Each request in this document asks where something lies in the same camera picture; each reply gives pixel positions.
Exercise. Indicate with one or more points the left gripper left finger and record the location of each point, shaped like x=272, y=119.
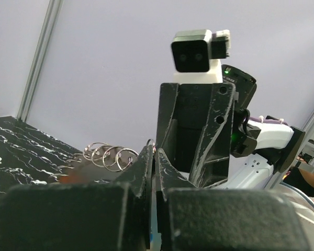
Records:
x=132, y=215

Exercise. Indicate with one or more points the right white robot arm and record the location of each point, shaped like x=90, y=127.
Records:
x=248, y=150

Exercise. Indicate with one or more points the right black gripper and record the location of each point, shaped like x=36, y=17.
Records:
x=201, y=111

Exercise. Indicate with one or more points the right aluminium frame post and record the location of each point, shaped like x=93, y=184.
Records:
x=53, y=11

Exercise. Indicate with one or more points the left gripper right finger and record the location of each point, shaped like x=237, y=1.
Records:
x=177, y=212

